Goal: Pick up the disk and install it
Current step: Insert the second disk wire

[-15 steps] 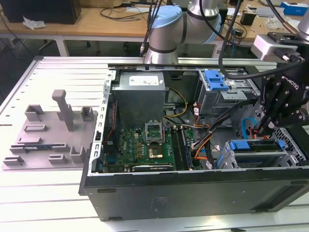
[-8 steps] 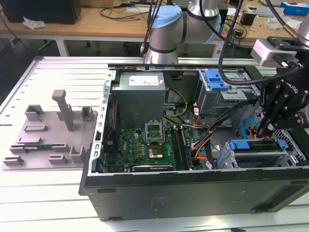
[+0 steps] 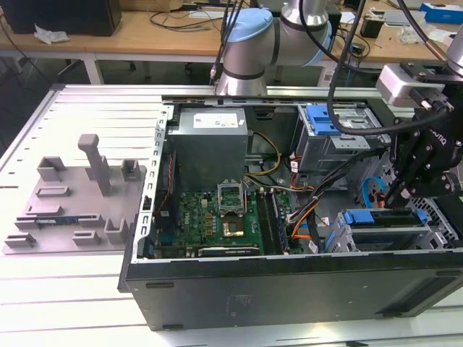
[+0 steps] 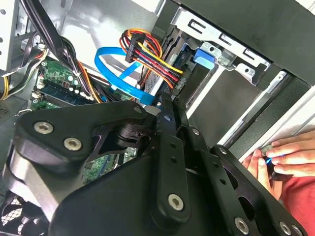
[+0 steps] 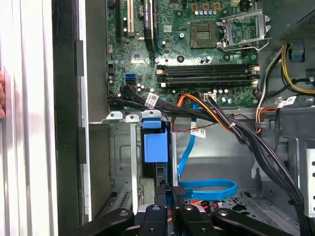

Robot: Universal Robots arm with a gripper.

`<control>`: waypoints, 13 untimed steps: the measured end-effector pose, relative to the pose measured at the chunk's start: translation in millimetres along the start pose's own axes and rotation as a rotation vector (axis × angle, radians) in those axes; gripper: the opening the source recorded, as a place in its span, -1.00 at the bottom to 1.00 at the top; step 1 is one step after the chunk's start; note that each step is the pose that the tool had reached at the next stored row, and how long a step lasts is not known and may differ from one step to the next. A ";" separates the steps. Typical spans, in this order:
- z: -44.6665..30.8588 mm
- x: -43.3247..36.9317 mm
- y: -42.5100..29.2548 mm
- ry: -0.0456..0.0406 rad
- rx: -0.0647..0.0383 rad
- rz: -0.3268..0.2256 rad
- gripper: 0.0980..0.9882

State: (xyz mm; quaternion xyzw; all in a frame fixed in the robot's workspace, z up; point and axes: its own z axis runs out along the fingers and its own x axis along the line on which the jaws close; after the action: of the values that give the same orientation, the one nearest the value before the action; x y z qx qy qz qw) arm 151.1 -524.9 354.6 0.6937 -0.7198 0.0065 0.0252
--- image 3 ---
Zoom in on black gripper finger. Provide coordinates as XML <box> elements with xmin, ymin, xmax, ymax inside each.
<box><xmin>392</xmin><ymin>144</ymin><xmax>441</xmax><ymax>209</ymax></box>
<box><xmin>383</xmin><ymin>124</ymin><xmax>422</xmax><ymax>207</ymax></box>

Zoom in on hard disk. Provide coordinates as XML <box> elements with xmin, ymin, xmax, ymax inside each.
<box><xmin>343</xmin><ymin>207</ymin><xmax>428</xmax><ymax>252</ymax></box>

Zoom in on grey metal disk bay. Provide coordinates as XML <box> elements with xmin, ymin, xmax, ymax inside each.
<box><xmin>321</xmin><ymin>207</ymin><xmax>456</xmax><ymax>254</ymax></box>

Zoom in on grey optical drive cage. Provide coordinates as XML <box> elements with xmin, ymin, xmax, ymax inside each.
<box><xmin>294</xmin><ymin>104</ymin><xmax>391</xmax><ymax>174</ymax></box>

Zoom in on blue plastic drive latch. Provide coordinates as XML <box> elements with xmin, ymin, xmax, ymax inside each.
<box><xmin>305</xmin><ymin>103</ymin><xmax>344</xmax><ymax>137</ymax></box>

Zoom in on wooden desk with clutter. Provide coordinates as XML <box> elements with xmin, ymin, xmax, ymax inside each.
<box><xmin>325</xmin><ymin>10</ymin><xmax>463</xmax><ymax>84</ymax></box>

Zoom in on clear plastic wrapping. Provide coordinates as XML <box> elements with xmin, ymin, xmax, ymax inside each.
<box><xmin>399</xmin><ymin>20</ymin><xmax>435</xmax><ymax>44</ymax></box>

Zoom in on blue cardboard box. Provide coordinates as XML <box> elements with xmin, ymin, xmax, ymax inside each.
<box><xmin>419</xmin><ymin>1</ymin><xmax>463</xmax><ymax>25</ymax></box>

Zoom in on silver flat device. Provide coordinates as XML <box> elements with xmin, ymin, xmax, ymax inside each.
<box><xmin>383</xmin><ymin>9</ymin><xmax>428</xmax><ymax>26</ymax></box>

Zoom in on metal socket cover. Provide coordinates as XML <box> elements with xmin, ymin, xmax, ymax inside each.
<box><xmin>216</xmin><ymin>179</ymin><xmax>247</xmax><ymax>214</ymax></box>

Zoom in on black PC case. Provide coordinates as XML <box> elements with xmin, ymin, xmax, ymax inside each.
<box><xmin>117</xmin><ymin>86</ymin><xmax>463</xmax><ymax>332</ymax></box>

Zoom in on CPU socket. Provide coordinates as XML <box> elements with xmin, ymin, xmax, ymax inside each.
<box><xmin>221</xmin><ymin>215</ymin><xmax>247</xmax><ymax>239</ymax></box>

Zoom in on grey power supply unit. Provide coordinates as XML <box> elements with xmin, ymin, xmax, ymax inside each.
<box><xmin>166</xmin><ymin>108</ymin><xmax>250</xmax><ymax>181</ymax></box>

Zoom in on black graphics card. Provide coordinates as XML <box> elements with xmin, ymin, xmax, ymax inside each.
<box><xmin>186</xmin><ymin>244</ymin><xmax>260</xmax><ymax>258</ymax></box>

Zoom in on green motherboard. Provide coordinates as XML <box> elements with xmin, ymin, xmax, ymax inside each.
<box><xmin>153</xmin><ymin>189</ymin><xmax>305</xmax><ymax>258</ymax></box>

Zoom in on black case fan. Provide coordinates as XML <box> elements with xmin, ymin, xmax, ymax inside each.
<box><xmin>157</xmin><ymin>150</ymin><xmax>180</xmax><ymax>218</ymax></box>

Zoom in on wooden desk with white legs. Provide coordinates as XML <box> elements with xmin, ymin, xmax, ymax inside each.
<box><xmin>0</xmin><ymin>9</ymin><xmax>232</xmax><ymax>84</ymax></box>

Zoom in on grey parts rack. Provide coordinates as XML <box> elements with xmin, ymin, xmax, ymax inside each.
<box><xmin>1</xmin><ymin>133</ymin><xmax>149</xmax><ymax>256</ymax></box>

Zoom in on RAM stick on rack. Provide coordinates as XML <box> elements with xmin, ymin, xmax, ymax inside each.
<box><xmin>34</xmin><ymin>215</ymin><xmax>79</xmax><ymax>224</ymax></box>

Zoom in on large black box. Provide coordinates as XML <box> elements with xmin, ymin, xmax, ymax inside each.
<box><xmin>0</xmin><ymin>0</ymin><xmax>122</xmax><ymax>37</ymax></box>

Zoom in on crumpled white plastic bag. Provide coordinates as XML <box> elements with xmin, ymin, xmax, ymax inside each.
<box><xmin>33</xmin><ymin>23</ymin><xmax>69</xmax><ymax>46</ymax></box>

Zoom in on blue data wire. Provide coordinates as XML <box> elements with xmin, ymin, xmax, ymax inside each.
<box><xmin>361</xmin><ymin>176</ymin><xmax>386</xmax><ymax>209</ymax></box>

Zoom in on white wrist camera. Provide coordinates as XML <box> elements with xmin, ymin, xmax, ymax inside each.
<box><xmin>375</xmin><ymin>64</ymin><xmax>446</xmax><ymax>108</ymax></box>

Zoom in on black cable bundle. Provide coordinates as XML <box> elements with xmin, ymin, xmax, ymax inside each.
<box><xmin>287</xmin><ymin>146</ymin><xmax>390</xmax><ymax>223</ymax></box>

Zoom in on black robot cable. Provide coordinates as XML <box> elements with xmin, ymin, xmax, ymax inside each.
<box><xmin>325</xmin><ymin>0</ymin><xmax>428</xmax><ymax>138</ymax></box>

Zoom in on yellow wires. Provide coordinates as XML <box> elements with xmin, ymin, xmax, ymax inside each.
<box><xmin>247</xmin><ymin>132</ymin><xmax>283</xmax><ymax>178</ymax></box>

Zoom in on thick black cable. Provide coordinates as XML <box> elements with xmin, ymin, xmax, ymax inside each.
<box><xmin>397</xmin><ymin>0</ymin><xmax>449</xmax><ymax>62</ymax></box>

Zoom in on orange wire loop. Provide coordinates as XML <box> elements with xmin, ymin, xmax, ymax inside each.
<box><xmin>291</xmin><ymin>207</ymin><xmax>315</xmax><ymax>241</ymax></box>

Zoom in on thin cable with metal plug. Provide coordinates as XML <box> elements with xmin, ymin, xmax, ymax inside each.
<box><xmin>208</xmin><ymin>0</ymin><xmax>243</xmax><ymax>87</ymax></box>

